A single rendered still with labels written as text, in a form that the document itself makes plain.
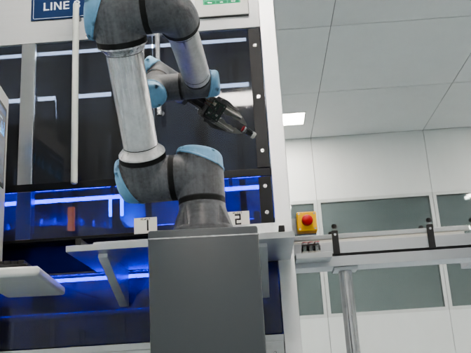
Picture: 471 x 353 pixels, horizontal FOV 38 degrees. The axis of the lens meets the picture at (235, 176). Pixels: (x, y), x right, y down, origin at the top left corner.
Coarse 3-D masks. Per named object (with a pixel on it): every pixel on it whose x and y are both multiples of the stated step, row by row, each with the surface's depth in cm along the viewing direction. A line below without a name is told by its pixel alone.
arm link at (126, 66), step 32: (96, 0) 149; (128, 0) 148; (96, 32) 152; (128, 32) 151; (128, 64) 155; (128, 96) 158; (128, 128) 162; (128, 160) 164; (160, 160) 166; (128, 192) 167; (160, 192) 167
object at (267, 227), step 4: (248, 224) 211; (252, 224) 211; (256, 224) 210; (260, 224) 210; (264, 224) 210; (268, 224) 210; (272, 224) 210; (276, 224) 210; (260, 228) 210; (264, 228) 210; (268, 228) 210; (272, 228) 210; (276, 228) 210; (260, 232) 210; (264, 232) 210; (268, 232) 210; (272, 232) 210
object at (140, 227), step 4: (136, 220) 251; (140, 220) 251; (144, 220) 251; (152, 220) 251; (156, 220) 251; (136, 224) 251; (140, 224) 251; (144, 224) 251; (152, 224) 250; (156, 224) 250; (136, 228) 250; (140, 228) 250; (144, 228) 250; (152, 228) 250; (156, 228) 250; (136, 232) 250; (140, 232) 250; (144, 232) 250; (148, 232) 250
